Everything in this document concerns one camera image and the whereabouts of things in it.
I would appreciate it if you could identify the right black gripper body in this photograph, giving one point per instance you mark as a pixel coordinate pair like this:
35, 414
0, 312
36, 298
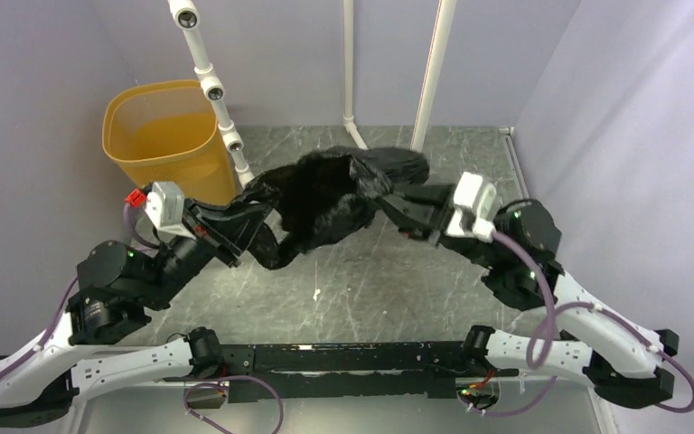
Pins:
434, 195

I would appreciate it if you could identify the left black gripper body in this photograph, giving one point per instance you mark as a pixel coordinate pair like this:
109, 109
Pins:
203, 230

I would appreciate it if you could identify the black trash bag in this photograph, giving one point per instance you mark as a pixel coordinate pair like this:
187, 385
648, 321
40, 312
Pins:
326, 196

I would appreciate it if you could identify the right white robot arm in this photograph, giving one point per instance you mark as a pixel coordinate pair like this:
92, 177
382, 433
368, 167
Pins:
580, 338

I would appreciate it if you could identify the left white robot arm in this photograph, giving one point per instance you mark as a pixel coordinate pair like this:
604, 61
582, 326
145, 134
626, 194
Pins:
115, 290

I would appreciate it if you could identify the yellow plastic trash bin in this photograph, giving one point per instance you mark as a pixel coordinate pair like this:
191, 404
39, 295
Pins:
167, 131

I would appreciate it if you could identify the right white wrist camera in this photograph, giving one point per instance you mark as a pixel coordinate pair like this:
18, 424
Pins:
474, 206

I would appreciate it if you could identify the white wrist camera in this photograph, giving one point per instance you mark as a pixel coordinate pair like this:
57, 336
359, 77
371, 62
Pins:
474, 206
163, 204

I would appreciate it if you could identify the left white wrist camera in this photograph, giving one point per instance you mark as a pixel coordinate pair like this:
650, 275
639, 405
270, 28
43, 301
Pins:
163, 204

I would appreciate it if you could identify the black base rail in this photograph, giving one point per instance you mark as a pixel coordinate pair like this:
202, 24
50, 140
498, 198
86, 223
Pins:
434, 369

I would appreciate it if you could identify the white PVC pipe frame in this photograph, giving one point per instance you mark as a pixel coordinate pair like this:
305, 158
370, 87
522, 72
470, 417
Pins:
186, 17

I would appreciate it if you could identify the aluminium side rail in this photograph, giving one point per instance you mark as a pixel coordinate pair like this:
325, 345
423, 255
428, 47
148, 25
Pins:
526, 169

